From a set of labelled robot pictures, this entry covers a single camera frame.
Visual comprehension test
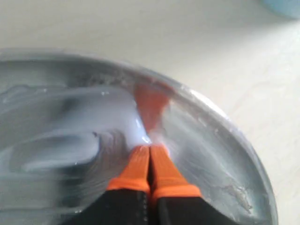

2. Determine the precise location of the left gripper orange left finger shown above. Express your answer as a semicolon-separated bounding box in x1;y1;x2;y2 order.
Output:
82;146;150;225

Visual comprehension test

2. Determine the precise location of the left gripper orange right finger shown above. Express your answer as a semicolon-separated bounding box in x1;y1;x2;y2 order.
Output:
150;145;225;225

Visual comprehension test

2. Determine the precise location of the blue pump soap bottle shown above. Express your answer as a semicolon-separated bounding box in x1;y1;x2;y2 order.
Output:
262;0;300;19

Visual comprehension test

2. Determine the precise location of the round steel plate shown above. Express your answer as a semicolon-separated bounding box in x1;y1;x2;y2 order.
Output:
0;49;278;225

